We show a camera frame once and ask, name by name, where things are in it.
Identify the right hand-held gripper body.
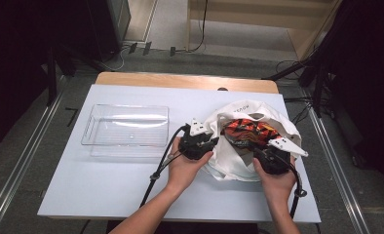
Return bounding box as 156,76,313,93
253,136,310,176

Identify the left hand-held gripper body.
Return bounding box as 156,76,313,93
178,117,214,161

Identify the orange black snack packet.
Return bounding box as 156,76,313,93
221,118,282,154

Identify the white printed tote bag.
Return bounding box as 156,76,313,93
202,99,303,182

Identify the person's right hand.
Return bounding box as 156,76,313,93
251,155,298,205

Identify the person's left hand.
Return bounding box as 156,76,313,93
166,136,214,196

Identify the light wooden table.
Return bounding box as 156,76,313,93
95,71,280,95

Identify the clear plastic tray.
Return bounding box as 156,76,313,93
80,103,171,159

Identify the black metal stand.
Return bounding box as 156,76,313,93
261,48,332,119

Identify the dark curtain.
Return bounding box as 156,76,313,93
0,0,130,155
310,0,384,196

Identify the grey cabinet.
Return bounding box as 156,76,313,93
106,0,132,45

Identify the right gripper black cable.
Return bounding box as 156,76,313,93
276,154,308,219

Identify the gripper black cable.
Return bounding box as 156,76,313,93
139,125,189,209
276,154,308,219

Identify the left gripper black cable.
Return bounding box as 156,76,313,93
139,125,189,209

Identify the black floor cable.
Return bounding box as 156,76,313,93
283,95,315,126

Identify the metal floor rail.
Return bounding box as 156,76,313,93
0,74,68,234
302,87,373,234

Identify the white floor cable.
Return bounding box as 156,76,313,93
106,47,131,72

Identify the black hanging cable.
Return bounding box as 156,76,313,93
192,0,210,53

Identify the light wooden shelf frame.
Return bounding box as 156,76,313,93
185,0,344,62

